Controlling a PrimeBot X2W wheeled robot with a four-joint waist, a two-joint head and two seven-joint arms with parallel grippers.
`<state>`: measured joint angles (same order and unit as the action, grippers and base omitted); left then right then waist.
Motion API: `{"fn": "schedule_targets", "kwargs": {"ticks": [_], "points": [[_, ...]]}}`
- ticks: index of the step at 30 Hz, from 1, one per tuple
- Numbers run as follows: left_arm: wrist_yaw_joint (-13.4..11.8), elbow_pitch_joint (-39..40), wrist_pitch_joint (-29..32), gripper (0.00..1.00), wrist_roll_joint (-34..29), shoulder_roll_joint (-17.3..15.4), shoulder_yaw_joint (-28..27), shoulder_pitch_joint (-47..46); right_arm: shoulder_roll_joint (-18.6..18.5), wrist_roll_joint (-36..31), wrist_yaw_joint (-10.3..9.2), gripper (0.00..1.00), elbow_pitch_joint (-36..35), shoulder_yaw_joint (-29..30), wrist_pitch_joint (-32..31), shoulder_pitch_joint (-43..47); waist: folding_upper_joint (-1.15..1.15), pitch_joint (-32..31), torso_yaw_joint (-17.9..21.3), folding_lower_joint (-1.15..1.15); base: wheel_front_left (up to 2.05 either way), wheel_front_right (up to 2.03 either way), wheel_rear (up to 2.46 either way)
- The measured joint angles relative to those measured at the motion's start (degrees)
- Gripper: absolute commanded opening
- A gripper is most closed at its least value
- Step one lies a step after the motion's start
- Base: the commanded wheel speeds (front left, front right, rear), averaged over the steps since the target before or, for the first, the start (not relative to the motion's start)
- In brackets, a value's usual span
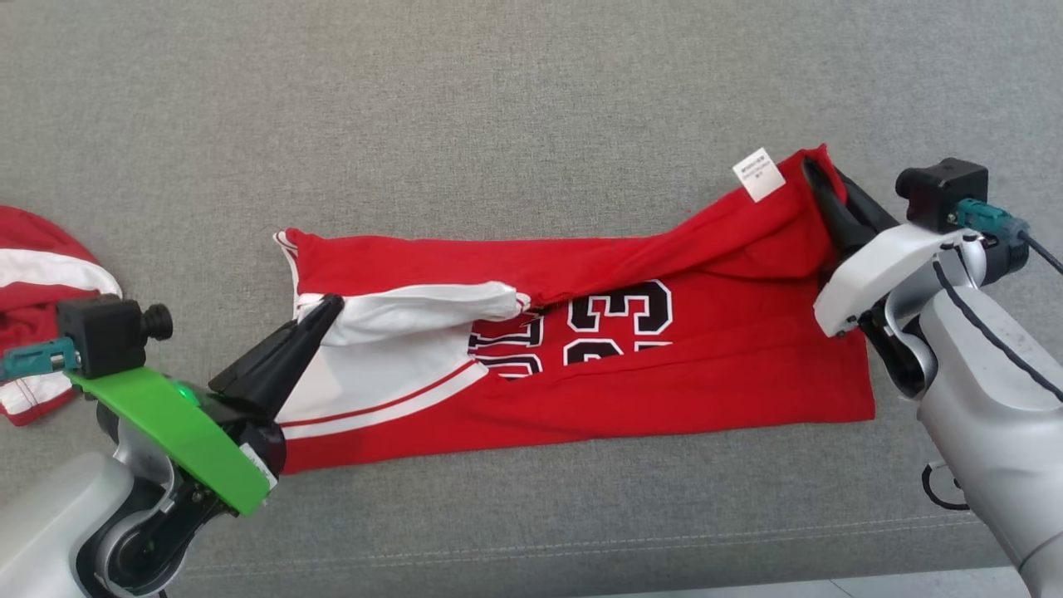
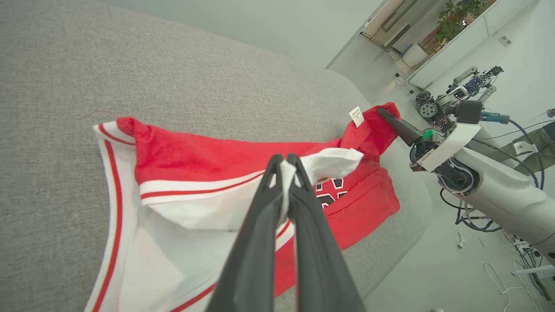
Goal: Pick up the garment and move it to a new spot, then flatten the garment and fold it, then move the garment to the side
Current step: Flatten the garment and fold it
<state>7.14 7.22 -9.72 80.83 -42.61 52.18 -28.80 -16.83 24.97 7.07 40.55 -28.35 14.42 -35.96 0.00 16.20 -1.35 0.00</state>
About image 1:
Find red shorts white stripes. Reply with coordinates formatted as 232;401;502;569
0;205;124;426

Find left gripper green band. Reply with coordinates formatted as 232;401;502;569
66;294;346;516

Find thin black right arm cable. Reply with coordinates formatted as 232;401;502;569
920;260;1063;512

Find left camera cable teal plug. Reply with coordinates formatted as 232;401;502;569
0;336;81;385

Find grey fabric sofa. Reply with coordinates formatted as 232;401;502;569
0;0;1063;598

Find right camera cable teal plug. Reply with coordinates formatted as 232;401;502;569
955;198;1063;275

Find red Bulls 23 jersey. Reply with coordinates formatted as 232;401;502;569
274;143;877;476

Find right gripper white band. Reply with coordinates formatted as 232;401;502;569
801;156;968;337

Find camera cable teal plug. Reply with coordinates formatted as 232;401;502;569
0;336;81;385
955;198;1063;275

